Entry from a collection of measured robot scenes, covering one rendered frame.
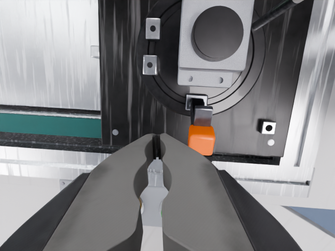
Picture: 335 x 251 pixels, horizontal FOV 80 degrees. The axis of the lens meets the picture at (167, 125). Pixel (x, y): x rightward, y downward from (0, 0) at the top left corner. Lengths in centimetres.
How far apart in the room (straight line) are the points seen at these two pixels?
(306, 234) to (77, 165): 46
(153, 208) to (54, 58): 27
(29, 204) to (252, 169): 45
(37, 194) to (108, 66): 35
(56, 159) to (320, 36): 38
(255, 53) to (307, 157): 16
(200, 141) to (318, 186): 36
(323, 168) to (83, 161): 42
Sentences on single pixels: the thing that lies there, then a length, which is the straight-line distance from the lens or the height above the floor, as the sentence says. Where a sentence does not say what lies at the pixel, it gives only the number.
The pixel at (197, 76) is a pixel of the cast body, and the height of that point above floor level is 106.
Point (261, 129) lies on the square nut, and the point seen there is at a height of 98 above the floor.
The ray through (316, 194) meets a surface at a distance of 50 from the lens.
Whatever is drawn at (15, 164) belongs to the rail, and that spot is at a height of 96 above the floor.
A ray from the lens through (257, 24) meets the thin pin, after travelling 24.
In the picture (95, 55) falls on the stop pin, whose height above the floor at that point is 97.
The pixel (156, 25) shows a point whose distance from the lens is 22.
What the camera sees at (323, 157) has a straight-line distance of 47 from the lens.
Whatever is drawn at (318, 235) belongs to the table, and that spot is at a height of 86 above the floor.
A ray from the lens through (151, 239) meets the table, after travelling 50.
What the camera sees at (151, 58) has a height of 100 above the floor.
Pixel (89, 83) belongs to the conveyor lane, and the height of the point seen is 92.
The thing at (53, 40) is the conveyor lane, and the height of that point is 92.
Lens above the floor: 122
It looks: 76 degrees down
